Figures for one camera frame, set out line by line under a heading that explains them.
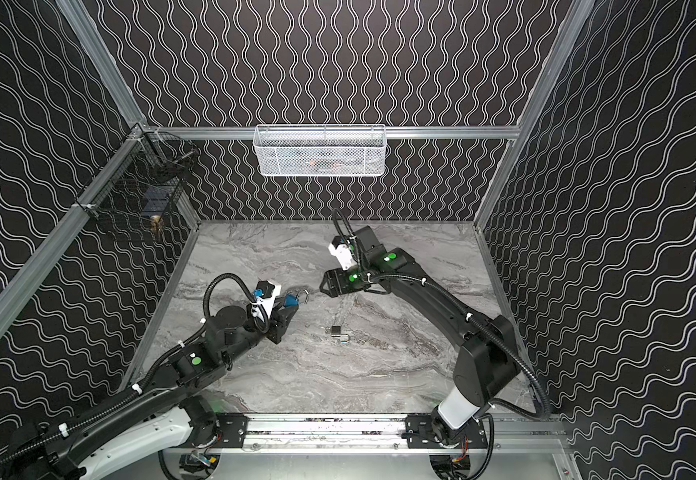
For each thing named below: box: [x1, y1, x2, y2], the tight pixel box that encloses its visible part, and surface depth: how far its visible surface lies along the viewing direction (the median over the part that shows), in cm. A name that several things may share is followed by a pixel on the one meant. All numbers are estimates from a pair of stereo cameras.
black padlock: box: [331, 326, 351, 345], surface depth 92 cm
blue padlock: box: [283, 289, 309, 307], surface depth 75 cm
